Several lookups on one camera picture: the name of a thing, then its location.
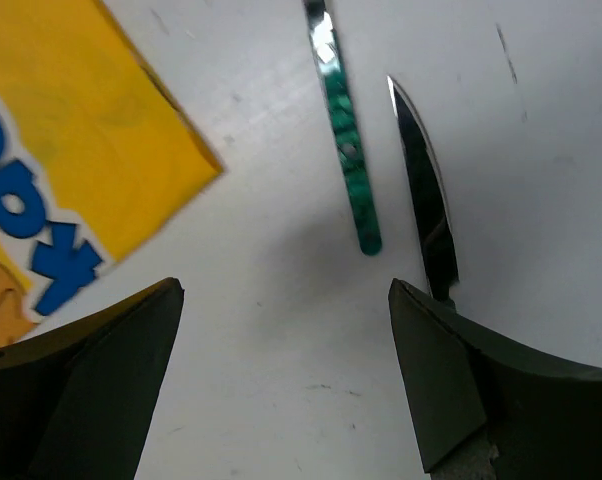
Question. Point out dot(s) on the yellow printed cloth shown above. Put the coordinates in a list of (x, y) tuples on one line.
[(95, 155)]

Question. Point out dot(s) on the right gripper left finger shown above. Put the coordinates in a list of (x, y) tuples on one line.
[(76, 402)]

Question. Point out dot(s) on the fork with teal handle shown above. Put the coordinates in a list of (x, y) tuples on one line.
[(340, 107)]

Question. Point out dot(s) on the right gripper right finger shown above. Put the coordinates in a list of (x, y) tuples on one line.
[(484, 406)]

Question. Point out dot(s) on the knife with teal handle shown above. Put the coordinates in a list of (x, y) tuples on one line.
[(428, 199)]

